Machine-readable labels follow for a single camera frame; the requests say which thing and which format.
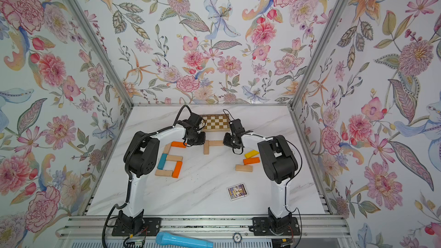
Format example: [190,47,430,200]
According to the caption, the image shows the orange block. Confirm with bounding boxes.
[172,161,183,179]
[243,157,260,165]
[171,141,187,148]

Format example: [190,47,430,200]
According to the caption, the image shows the natural block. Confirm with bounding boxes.
[166,155,183,162]
[235,165,253,172]
[163,144,171,155]
[155,169,173,178]
[203,140,210,155]
[209,140,224,147]

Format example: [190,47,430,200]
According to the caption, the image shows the yellow block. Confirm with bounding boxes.
[245,150,259,159]

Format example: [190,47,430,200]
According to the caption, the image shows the orange block front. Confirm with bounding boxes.
[172,161,183,179]

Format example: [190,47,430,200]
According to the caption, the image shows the teal wooden block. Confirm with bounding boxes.
[157,153,168,170]

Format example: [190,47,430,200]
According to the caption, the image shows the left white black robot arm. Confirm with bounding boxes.
[118,113,206,230]

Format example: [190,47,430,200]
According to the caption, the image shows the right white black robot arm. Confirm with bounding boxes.
[223,119,302,236]

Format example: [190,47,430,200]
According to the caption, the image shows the wooden chessboard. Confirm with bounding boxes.
[200,114,230,132]

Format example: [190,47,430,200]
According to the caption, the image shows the playing card box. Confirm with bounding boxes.
[227,183,248,201]

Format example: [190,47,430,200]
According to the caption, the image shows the small round gauge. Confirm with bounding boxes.
[233,233,242,243]

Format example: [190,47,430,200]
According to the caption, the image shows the blue microphone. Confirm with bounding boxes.
[156,232,214,248]

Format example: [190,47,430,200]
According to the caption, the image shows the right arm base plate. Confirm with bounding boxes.
[249,217,301,236]

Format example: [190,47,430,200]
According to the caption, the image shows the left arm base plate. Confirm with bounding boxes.
[111,218,162,237]

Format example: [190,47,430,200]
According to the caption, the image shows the aluminium front rail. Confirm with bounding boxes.
[55,214,351,240]

